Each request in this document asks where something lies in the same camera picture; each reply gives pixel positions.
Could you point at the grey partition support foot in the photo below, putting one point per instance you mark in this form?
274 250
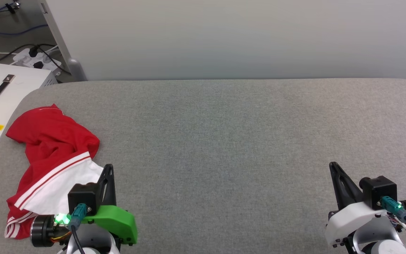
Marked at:
77 70

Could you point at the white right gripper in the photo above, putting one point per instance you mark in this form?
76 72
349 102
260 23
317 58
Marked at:
351 222

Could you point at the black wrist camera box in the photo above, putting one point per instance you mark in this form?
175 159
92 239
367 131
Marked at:
379 188
83 195

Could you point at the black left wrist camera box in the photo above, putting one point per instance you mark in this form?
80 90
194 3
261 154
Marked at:
83 195

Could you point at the white equipment box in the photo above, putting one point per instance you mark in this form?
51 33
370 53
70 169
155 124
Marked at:
16 98

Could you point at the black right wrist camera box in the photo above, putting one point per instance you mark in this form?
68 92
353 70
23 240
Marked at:
379 188

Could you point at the white partition panel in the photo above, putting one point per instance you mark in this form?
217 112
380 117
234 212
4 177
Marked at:
224 35

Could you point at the red and white shirt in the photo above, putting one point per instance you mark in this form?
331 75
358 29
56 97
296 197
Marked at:
55 141

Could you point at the black power plug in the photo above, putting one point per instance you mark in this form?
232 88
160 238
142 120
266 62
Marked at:
32 52
38 65

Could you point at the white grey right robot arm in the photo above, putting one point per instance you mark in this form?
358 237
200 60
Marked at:
382 245

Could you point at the white power strip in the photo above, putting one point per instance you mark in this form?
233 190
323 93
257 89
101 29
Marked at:
24 56

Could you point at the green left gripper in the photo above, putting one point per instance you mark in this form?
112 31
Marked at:
118 224

